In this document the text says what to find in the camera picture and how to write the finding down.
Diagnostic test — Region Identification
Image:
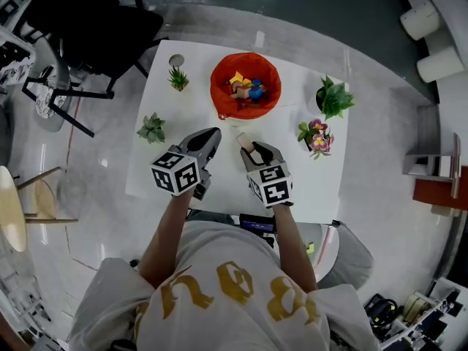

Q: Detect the pink flower plant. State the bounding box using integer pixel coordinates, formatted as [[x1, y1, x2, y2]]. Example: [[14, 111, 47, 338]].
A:
[[297, 118, 335, 160]]

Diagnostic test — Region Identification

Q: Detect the beige wooden block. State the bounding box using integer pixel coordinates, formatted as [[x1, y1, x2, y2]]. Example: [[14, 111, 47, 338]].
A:
[[235, 132, 256, 154]]

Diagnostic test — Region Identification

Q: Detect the small spiky green plant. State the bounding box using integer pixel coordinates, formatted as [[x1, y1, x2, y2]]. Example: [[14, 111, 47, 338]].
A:
[[167, 65, 190, 92]]

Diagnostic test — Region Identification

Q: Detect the black headset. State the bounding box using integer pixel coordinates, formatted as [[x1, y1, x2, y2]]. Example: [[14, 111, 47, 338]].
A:
[[364, 293, 399, 331]]

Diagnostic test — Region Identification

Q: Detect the black screen device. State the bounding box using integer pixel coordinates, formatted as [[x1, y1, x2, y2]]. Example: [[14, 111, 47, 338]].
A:
[[239, 213, 276, 235]]

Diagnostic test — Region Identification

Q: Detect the white storage bin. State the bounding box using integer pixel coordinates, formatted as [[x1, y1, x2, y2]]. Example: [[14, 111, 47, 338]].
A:
[[365, 276, 468, 351]]

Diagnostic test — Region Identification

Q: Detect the white cylindrical pillar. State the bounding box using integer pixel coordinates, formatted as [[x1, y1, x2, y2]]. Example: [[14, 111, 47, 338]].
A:
[[416, 45, 466, 83], [399, 0, 442, 40]]

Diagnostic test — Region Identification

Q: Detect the round wooden table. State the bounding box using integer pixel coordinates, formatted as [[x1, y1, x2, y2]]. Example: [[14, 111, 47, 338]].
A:
[[0, 165, 29, 252]]

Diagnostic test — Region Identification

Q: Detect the grey chair with black legs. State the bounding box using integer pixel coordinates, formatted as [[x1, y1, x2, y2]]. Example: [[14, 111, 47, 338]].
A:
[[21, 34, 96, 138]]

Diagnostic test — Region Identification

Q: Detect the white metal rack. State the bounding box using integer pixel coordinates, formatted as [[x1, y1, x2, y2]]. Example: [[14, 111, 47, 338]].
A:
[[0, 268, 52, 343]]

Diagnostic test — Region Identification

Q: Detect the person's right forearm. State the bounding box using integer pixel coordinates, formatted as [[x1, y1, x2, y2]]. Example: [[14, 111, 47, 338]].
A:
[[272, 203, 318, 294]]

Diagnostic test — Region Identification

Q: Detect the grey open shelf unit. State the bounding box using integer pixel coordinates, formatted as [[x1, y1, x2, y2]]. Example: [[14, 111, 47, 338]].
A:
[[403, 132, 462, 199]]

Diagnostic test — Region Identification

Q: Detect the white shelf rack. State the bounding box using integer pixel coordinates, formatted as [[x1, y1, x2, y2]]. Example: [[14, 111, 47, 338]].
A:
[[0, 0, 37, 87]]

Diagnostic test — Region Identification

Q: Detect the person's left forearm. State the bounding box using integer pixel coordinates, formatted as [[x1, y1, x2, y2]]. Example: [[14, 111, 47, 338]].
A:
[[138, 192, 195, 290]]

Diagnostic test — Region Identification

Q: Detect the black mesh office chair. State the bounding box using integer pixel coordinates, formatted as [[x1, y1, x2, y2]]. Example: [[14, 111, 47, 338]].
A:
[[21, 0, 169, 100]]

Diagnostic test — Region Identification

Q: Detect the person's white printed T-shirt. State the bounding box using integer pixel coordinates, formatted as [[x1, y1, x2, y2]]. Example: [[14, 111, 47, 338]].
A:
[[68, 219, 381, 351]]

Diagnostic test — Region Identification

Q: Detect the grey green succulent plant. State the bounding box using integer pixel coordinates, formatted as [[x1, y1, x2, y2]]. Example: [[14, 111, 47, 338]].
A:
[[136, 112, 167, 145]]

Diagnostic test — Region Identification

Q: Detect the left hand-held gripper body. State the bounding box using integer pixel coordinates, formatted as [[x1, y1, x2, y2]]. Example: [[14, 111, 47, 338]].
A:
[[149, 145, 213, 202]]

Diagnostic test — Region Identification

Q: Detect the red brown board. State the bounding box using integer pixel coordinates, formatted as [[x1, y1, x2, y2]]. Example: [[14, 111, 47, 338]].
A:
[[412, 176, 468, 211]]

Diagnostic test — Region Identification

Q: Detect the pile of coloured wooden blocks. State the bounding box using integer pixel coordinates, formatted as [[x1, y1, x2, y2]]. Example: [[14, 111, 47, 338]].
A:
[[226, 70, 268, 105]]

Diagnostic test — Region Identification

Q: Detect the tape roll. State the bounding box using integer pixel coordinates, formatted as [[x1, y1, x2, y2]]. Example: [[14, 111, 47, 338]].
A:
[[401, 292, 432, 323]]

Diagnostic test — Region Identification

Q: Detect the grey padded chair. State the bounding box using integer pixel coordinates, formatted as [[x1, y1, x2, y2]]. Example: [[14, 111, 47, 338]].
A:
[[292, 219, 376, 290]]

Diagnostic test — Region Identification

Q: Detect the cream bucket with orange liner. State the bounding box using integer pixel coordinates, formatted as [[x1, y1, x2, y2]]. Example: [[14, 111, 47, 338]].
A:
[[210, 52, 282, 128]]

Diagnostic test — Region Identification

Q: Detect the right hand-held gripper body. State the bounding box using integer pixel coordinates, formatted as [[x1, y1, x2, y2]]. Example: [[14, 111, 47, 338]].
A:
[[244, 160, 294, 209]]

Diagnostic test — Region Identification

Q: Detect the large green succulent plant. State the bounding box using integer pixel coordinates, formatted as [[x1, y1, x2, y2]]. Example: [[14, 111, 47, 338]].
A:
[[315, 75, 355, 121]]

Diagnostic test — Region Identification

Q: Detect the wooden stool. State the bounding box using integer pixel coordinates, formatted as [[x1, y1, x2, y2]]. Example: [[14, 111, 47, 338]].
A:
[[16, 166, 78, 225]]

